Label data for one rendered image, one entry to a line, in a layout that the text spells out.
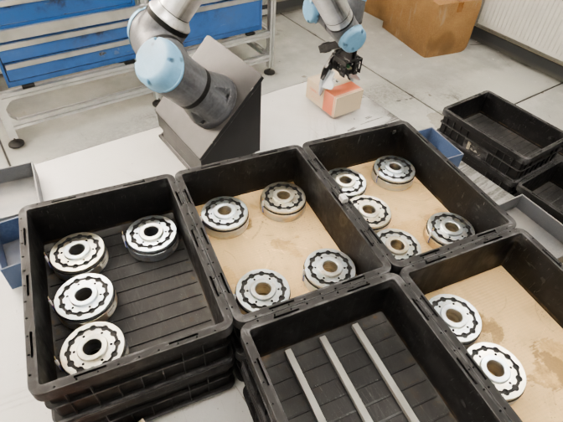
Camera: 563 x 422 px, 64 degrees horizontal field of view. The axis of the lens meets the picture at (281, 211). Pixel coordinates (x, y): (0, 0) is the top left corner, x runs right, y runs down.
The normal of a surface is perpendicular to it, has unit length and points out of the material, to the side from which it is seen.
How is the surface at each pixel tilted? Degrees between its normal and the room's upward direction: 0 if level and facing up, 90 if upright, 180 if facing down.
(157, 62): 46
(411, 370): 0
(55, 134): 0
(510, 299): 0
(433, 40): 90
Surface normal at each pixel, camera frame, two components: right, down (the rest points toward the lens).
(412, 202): 0.05, -0.71
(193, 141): -0.52, -0.25
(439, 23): 0.37, 0.66
